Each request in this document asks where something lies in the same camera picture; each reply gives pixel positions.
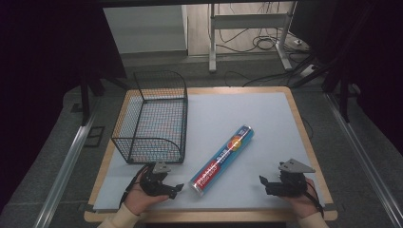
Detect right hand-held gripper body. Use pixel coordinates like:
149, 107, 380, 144
278, 158, 317, 199

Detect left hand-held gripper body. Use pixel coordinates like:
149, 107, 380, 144
139, 161, 172, 197

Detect person's left hand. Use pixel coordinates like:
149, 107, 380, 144
124, 172, 170, 217

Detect person's right hand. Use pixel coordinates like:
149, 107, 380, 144
279, 177, 320, 219

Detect blue plastic wrap roll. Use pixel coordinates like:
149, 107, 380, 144
188, 124, 256, 197

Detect black floor plate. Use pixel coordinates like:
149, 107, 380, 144
83, 125, 106, 148

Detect pale blue table mat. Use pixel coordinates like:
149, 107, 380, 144
92, 91, 327, 214

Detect black stand legs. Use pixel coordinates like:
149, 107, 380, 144
321, 53, 362, 124
78, 73, 129, 127

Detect white power strip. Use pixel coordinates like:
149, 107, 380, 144
292, 37, 311, 52

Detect dark curtain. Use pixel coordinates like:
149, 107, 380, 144
0, 0, 127, 210
289, 0, 403, 156

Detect white panel board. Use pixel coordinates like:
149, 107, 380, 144
102, 4, 188, 55

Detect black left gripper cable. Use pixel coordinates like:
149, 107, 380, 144
118, 163, 150, 208

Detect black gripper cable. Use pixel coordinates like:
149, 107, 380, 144
304, 180, 325, 219
118, 163, 150, 208

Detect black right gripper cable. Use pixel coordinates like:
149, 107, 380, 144
304, 180, 325, 219

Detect black wire mesh basket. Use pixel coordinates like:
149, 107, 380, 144
110, 69, 189, 165

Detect aluminium floor rail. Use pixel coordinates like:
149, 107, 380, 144
325, 92, 403, 228
32, 101, 102, 228

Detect long black floor cable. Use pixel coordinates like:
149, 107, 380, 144
223, 69, 303, 88

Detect tangle of black floor cables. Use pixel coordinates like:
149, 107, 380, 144
217, 27, 288, 54

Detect white metal desk frame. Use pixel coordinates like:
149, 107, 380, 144
207, 2, 297, 74

